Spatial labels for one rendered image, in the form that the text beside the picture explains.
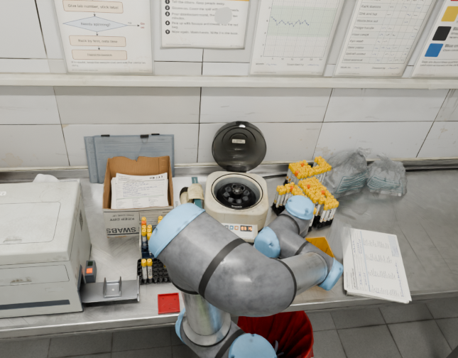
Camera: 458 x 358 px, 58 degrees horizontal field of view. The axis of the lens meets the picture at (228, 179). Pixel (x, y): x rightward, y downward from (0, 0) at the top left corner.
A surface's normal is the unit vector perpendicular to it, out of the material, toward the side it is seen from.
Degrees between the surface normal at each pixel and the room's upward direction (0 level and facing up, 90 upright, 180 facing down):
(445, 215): 0
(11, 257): 89
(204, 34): 90
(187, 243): 33
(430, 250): 0
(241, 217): 90
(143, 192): 1
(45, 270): 90
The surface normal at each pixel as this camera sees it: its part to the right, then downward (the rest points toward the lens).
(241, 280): 0.14, -0.11
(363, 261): 0.11, -0.75
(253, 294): 0.31, 0.18
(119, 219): 0.18, 0.61
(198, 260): -0.40, -0.18
